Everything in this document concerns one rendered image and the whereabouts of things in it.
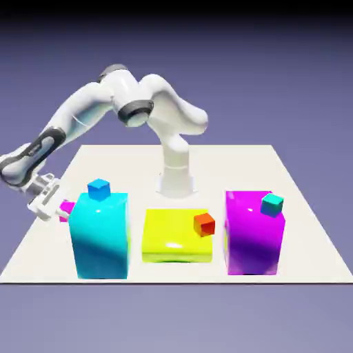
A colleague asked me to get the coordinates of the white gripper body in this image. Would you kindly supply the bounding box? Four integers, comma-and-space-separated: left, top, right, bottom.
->
26, 178, 62, 221

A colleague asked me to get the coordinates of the small magenta cube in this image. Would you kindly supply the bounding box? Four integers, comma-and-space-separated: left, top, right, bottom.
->
59, 200, 77, 223

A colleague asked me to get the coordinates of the small blue cube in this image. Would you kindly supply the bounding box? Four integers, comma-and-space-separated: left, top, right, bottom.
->
87, 178, 112, 202

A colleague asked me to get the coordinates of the small orange cube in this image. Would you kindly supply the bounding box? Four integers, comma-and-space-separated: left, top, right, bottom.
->
193, 212, 216, 239

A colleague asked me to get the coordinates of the small teal cube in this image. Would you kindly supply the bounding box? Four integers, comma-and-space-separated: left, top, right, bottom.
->
260, 192, 285, 219

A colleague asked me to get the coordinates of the large cyan box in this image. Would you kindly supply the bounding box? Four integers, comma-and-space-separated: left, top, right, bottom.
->
68, 192, 130, 280

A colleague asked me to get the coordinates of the large yellow box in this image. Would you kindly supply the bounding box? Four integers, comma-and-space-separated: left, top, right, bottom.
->
141, 208, 214, 263

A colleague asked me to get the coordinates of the large magenta box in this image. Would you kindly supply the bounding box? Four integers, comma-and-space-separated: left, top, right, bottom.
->
223, 190, 286, 276

